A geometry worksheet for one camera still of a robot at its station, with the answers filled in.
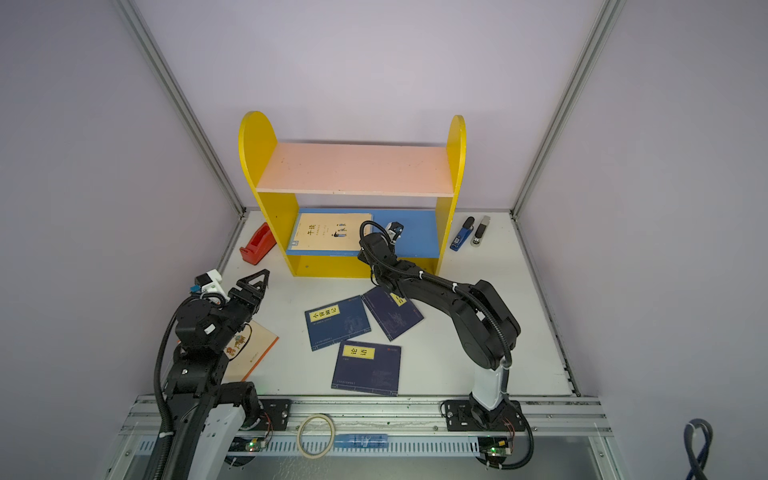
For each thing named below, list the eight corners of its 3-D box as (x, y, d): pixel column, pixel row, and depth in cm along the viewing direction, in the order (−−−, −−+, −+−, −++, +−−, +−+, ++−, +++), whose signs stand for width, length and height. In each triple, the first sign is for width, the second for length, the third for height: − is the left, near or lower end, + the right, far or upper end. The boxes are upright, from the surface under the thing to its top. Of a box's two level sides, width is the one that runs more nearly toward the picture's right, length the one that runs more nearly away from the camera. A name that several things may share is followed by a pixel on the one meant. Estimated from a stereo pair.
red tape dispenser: (245, 261, 108) (238, 251, 102) (269, 233, 116) (263, 222, 111) (259, 266, 106) (253, 256, 101) (282, 237, 115) (277, 226, 110)
